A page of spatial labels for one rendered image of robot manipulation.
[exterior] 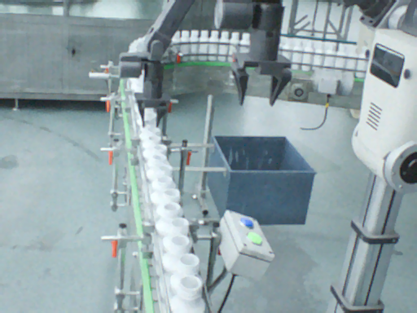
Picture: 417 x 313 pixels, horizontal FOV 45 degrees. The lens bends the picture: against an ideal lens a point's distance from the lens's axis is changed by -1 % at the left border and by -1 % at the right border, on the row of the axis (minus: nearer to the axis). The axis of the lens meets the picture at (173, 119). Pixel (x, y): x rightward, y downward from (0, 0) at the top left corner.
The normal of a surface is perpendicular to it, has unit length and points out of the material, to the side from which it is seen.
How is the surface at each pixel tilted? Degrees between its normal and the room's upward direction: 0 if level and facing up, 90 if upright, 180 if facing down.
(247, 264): 90
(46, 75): 90
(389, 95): 90
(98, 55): 90
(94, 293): 0
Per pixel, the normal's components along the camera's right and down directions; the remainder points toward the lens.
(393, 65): -0.99, -0.02
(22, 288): 0.07, -0.93
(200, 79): 0.27, 0.35
